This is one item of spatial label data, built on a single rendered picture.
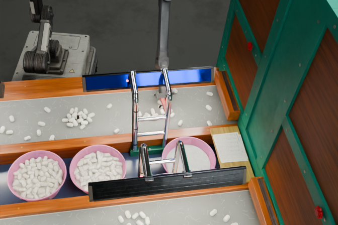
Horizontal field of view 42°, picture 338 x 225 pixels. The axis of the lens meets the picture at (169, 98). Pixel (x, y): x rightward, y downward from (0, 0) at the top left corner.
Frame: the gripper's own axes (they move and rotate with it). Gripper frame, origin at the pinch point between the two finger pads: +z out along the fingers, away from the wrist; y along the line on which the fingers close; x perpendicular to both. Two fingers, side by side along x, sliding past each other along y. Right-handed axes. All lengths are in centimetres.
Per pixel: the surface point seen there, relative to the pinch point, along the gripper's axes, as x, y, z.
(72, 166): -19, -49, 23
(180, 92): 9.6, 10.8, -8.5
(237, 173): -67, 17, 24
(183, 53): 136, 41, -40
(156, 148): -11.2, -7.8, 19.0
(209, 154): -18.9, 18.1, 23.2
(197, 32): 153, 58, -59
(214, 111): -0.7, 26.9, 3.1
